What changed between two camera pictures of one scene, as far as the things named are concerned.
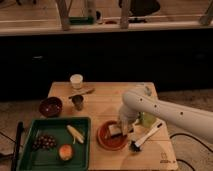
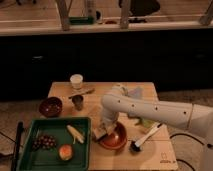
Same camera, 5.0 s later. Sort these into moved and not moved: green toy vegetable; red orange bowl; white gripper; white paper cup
Moved: white gripper
Not moved: red orange bowl; green toy vegetable; white paper cup
